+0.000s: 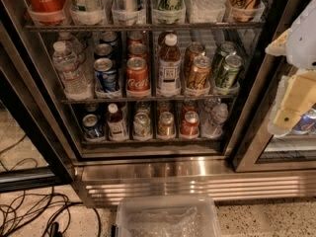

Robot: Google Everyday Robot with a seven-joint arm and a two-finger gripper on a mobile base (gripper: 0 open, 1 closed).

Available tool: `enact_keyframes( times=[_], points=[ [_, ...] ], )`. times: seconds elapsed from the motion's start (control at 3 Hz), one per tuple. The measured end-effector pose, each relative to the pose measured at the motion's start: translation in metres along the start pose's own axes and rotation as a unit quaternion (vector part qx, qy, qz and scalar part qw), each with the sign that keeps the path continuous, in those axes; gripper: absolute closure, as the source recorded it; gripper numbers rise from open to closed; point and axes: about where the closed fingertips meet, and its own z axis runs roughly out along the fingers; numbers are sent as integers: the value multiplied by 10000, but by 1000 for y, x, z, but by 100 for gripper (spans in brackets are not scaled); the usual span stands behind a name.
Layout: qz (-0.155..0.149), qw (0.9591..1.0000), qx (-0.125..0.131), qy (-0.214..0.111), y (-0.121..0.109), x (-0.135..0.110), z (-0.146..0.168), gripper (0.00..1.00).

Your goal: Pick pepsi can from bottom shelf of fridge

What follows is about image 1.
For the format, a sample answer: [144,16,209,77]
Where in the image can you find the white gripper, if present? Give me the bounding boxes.
[265,0,316,130]

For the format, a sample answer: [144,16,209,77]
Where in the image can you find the blue pepsi can bottom shelf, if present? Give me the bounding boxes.
[82,114,104,139]

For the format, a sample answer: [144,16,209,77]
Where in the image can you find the blue pepsi can shelf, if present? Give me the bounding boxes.
[82,114,104,139]
[94,58,119,93]

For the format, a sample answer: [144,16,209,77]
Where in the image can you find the pepsi can behind glass door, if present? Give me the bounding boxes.
[292,108,316,134]

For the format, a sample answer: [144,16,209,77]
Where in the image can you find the water bottle bottom shelf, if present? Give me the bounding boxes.
[202,104,229,139]

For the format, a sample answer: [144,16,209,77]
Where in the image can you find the water bottle shelf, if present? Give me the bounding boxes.
[52,41,92,101]
[202,104,229,139]

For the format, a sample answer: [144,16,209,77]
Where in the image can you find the red can bottom shelf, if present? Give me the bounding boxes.
[180,111,199,136]

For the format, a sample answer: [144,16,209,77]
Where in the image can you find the tea bottle middle shelf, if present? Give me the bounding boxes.
[158,34,182,97]

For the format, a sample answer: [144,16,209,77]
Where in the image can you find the tea bottle shelf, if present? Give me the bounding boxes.
[106,103,127,141]
[158,34,182,97]

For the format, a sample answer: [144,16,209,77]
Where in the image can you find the gold can bottom shelf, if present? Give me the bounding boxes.
[158,112,175,136]

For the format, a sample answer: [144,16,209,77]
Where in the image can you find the red coca-cola can middle shelf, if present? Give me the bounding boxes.
[126,57,150,97]

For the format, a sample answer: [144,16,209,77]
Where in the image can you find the red coca-cola can shelf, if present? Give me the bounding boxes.
[126,57,150,97]
[28,0,69,26]

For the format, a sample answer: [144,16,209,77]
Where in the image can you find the white green can bottom shelf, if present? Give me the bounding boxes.
[133,113,152,140]

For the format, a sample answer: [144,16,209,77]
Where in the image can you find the stainless fridge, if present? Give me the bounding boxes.
[0,0,316,207]

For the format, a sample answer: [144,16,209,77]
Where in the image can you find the tea bottle bottom shelf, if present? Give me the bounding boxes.
[106,103,127,141]

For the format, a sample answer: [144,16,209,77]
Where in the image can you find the blue pepsi can middle shelf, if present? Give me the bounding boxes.
[94,58,119,93]

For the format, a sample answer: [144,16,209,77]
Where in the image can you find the water bottle middle shelf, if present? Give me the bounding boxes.
[52,41,92,101]

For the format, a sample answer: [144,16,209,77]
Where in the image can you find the red coca-cola can top shelf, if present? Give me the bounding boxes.
[28,0,69,26]

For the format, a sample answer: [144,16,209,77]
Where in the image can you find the clear plastic bin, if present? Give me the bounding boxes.
[114,195,222,237]

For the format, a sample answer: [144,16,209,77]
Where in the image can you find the black floor cables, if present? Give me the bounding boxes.
[0,133,102,237]

